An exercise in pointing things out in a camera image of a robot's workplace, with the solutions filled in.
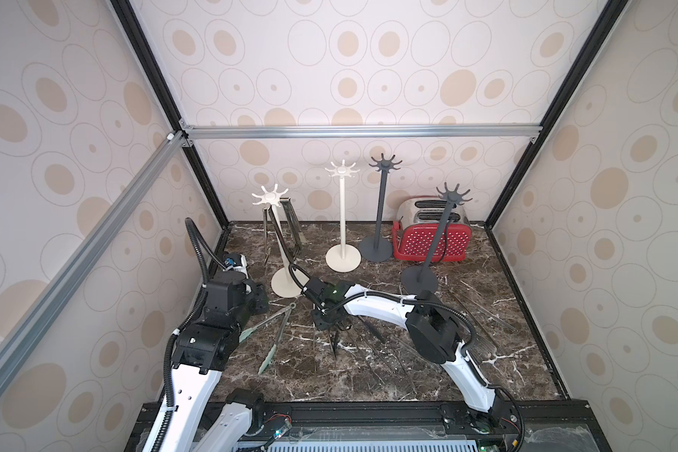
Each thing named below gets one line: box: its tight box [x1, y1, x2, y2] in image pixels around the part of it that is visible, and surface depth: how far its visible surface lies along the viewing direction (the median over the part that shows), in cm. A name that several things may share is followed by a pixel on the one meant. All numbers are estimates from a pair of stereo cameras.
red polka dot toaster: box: [391, 195, 473, 262], surface depth 102 cm
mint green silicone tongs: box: [239, 302, 297, 375], surface depth 89 cm
